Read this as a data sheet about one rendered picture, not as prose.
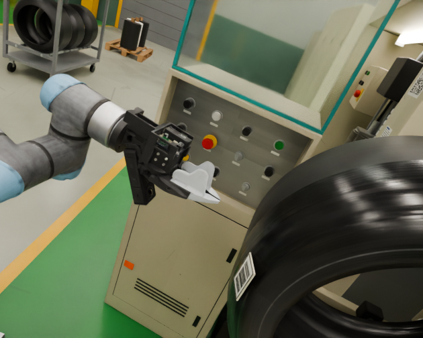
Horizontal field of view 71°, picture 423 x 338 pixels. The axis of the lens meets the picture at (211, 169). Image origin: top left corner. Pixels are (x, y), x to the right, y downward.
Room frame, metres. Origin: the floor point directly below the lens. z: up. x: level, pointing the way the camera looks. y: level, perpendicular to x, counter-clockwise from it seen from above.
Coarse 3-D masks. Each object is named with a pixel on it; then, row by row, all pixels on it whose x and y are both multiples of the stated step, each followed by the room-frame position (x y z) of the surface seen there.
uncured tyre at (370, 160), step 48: (384, 144) 0.47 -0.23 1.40; (288, 192) 0.42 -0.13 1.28; (336, 192) 0.35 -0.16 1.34; (384, 192) 0.33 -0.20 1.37; (288, 240) 0.32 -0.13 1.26; (336, 240) 0.30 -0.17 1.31; (384, 240) 0.29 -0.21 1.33; (288, 288) 0.30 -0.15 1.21; (240, 336) 0.31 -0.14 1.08; (288, 336) 0.47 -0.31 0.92; (336, 336) 0.52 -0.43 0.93; (384, 336) 0.51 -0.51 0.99
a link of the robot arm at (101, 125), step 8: (104, 104) 0.46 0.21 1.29; (112, 104) 0.47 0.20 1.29; (96, 112) 0.45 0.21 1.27; (104, 112) 0.45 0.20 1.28; (112, 112) 0.46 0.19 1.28; (120, 112) 0.46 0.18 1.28; (96, 120) 0.44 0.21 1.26; (104, 120) 0.44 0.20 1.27; (112, 120) 0.44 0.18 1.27; (120, 120) 0.45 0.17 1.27; (88, 128) 0.44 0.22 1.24; (96, 128) 0.44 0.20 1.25; (104, 128) 0.44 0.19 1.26; (112, 128) 0.44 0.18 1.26; (96, 136) 0.44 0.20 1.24; (104, 136) 0.43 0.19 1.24; (104, 144) 0.44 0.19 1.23
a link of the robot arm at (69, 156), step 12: (48, 132) 0.46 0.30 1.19; (60, 132) 0.45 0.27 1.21; (48, 144) 0.42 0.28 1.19; (60, 144) 0.44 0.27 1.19; (72, 144) 0.46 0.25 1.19; (84, 144) 0.47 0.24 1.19; (60, 156) 0.43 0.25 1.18; (72, 156) 0.45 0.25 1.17; (84, 156) 0.49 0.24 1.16; (60, 168) 0.42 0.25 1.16; (72, 168) 0.46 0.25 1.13
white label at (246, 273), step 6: (246, 258) 0.34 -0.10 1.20; (246, 264) 0.33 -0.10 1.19; (252, 264) 0.32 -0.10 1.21; (240, 270) 0.34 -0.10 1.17; (246, 270) 0.32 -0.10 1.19; (252, 270) 0.31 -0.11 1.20; (234, 276) 0.34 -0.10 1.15; (240, 276) 0.33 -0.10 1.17; (246, 276) 0.32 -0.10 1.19; (252, 276) 0.31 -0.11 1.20; (234, 282) 0.33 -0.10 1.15; (240, 282) 0.32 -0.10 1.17; (246, 282) 0.31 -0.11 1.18; (240, 288) 0.31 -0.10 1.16; (240, 294) 0.31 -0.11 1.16
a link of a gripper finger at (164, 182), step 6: (150, 174) 0.43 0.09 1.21; (150, 180) 0.41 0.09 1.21; (156, 180) 0.41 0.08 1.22; (162, 180) 0.41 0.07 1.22; (168, 180) 0.42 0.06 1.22; (162, 186) 0.41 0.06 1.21; (168, 186) 0.41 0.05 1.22; (174, 186) 0.41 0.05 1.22; (180, 186) 0.42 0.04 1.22; (168, 192) 0.41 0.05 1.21; (174, 192) 0.41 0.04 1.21; (180, 192) 0.41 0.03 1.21; (186, 192) 0.41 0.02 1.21; (186, 198) 0.41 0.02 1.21
